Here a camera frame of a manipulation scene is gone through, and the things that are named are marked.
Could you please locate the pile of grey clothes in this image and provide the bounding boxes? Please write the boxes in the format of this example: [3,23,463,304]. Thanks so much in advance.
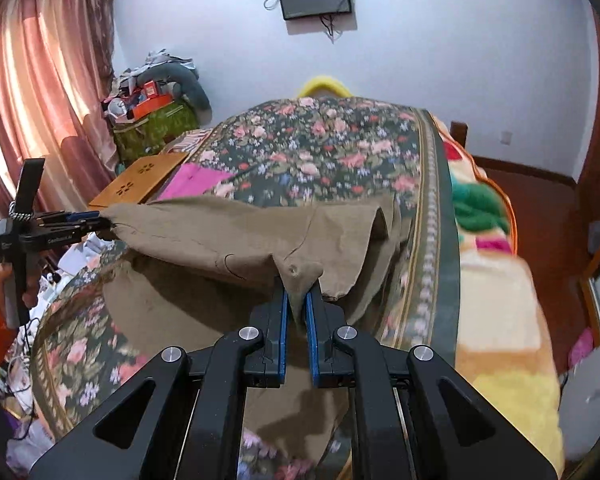
[120,50,197,82]

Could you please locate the dark floral quilt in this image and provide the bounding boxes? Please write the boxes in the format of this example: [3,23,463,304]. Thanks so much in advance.
[30,96,463,480]

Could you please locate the khaki pants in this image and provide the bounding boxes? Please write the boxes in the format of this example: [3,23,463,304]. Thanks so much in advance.
[100,194,408,463]

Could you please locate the green floral storage box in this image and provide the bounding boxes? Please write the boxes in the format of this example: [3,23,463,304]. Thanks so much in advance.
[112,100,201,163]

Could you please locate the yellow foam tube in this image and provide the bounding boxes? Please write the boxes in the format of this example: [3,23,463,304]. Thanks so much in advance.
[298,76,353,98]

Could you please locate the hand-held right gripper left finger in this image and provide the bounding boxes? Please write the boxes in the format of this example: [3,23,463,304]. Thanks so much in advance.
[27,285,289,480]

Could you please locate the grey plush pillow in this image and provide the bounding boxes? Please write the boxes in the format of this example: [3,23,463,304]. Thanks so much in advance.
[135,62,213,113]

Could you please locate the white cloth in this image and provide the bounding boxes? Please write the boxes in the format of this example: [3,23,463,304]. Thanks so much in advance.
[45,237,131,291]

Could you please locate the pink cloth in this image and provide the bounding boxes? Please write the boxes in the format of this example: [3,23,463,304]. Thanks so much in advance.
[157,162,236,200]

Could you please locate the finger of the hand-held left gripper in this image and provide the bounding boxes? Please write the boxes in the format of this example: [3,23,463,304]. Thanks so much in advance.
[39,211,106,225]
[55,222,115,239]

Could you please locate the wooden lap table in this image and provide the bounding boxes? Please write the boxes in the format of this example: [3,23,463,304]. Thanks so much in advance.
[88,152,188,207]

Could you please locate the pink curtain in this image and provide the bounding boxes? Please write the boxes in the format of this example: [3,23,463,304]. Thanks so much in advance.
[0,0,119,221]

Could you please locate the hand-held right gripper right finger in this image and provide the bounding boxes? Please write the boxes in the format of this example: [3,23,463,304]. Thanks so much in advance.
[304,287,553,480]

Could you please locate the colourful fleece blanket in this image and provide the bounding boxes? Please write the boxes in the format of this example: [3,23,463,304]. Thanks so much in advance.
[427,110,567,479]

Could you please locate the wooden bed post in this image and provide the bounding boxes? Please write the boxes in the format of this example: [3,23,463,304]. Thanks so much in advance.
[450,121,468,153]

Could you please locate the striped cloth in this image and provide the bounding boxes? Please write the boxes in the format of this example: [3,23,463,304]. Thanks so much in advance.
[167,127,213,156]

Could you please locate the orange box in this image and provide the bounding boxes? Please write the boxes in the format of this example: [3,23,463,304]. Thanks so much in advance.
[130,94,173,120]

